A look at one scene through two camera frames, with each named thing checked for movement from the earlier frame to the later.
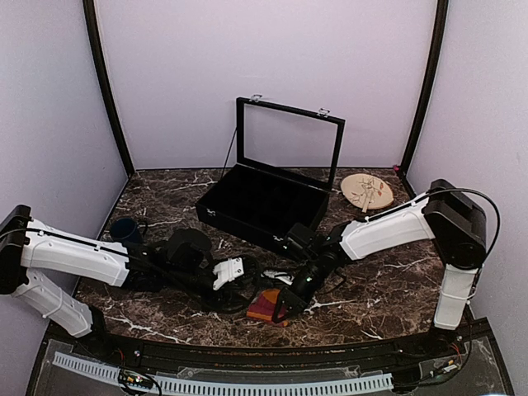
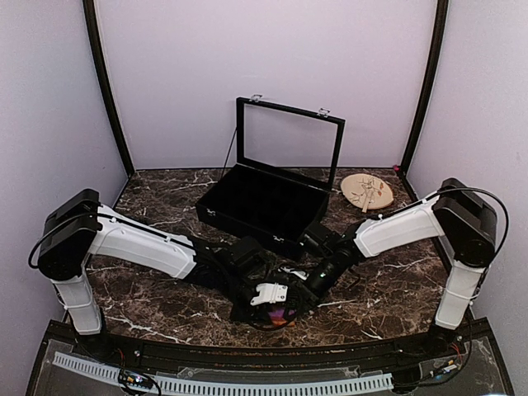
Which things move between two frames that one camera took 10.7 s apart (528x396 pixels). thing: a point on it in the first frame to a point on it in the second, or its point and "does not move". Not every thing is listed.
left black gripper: [227, 298] to [254, 315]
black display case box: [286, 157] does not move
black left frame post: [104, 73] does not move
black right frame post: [441, 22] does not move
